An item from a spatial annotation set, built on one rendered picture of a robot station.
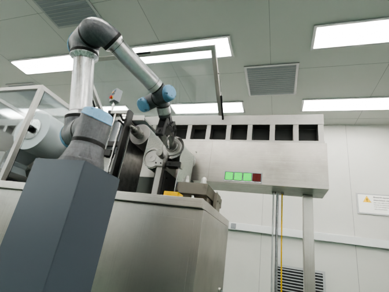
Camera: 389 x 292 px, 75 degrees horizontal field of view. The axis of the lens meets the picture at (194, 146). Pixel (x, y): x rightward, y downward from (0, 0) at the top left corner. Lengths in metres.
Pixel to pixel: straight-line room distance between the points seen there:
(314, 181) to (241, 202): 2.46
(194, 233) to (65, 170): 0.55
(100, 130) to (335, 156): 3.79
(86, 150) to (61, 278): 0.38
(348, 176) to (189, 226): 3.41
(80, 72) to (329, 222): 3.61
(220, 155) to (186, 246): 0.86
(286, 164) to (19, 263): 1.44
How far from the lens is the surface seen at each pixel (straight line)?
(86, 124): 0.97
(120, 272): 1.22
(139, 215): 1.20
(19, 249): 0.91
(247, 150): 1.78
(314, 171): 1.74
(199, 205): 1.08
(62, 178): 0.87
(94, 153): 0.93
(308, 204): 1.85
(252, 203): 4.06
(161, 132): 1.38
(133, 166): 1.78
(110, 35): 1.17
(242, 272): 4.00
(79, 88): 1.16
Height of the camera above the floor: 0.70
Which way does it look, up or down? 22 degrees up
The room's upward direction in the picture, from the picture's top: 9 degrees clockwise
